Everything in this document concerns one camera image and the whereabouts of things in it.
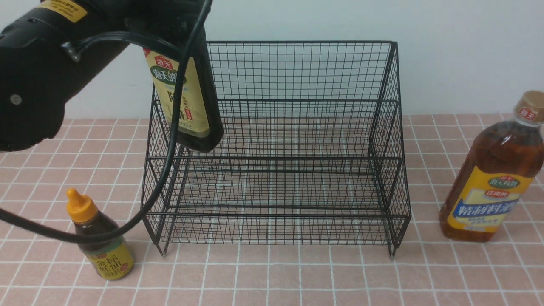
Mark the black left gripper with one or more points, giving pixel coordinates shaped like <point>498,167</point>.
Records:
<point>164,26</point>

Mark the amber cooking wine bottle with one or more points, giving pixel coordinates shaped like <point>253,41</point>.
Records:
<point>501,164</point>

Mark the dark vinegar bottle gold cap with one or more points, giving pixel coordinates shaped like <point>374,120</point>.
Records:
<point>200,127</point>

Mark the black wire mesh shelf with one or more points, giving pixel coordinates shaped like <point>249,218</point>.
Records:
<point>312,151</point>

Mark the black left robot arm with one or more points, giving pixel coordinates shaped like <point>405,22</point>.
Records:
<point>56,49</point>

